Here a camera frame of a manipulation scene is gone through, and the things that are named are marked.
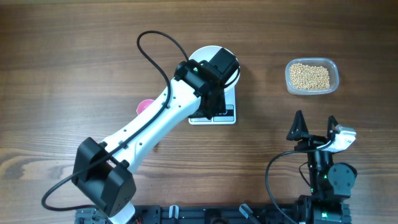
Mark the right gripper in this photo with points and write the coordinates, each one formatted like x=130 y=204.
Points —
x=303 y=130

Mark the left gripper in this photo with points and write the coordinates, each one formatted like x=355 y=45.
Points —
x=221 y=107

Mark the pink measuring scoop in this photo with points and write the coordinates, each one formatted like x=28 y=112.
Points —
x=143 y=105

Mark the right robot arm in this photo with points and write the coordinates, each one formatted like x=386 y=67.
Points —
x=330 y=183

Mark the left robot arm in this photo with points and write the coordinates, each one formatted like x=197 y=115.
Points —
x=202 y=91

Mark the white digital kitchen scale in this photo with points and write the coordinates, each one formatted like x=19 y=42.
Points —
x=226 y=118

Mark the white bowl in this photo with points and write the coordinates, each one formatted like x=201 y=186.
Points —
x=207 y=53

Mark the yellow soybeans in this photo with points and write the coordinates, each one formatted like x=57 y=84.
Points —
x=307 y=77

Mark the clear plastic container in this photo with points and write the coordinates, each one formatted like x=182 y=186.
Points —
x=324 y=62

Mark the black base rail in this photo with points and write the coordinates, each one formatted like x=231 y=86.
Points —
x=155 y=214

